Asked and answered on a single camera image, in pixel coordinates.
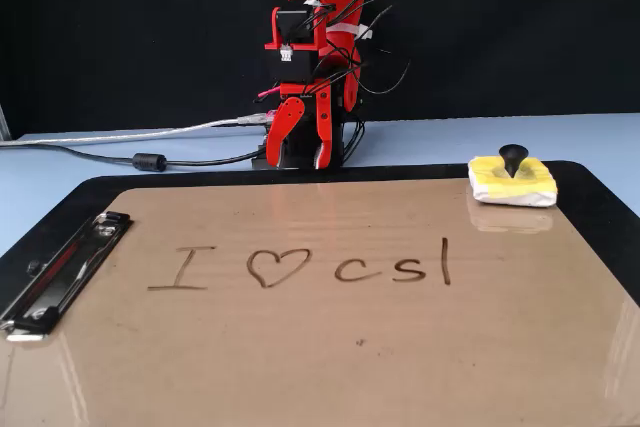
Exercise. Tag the metal clipboard clip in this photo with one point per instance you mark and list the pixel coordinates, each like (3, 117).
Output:
(60, 277)

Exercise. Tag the metal post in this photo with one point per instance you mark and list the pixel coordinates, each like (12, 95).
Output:
(4, 122)

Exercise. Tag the yellow sponge with black knob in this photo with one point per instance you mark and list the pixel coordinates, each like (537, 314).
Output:
(530, 192)

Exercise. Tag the brown clipboard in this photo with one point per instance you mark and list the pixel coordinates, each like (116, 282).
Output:
(320, 347)

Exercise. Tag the white tie band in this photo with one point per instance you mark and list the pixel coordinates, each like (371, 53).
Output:
(350, 28)

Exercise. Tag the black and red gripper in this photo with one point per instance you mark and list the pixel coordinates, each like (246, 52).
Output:
(292, 66)

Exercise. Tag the black mat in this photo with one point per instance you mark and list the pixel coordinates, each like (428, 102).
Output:
(600, 197)

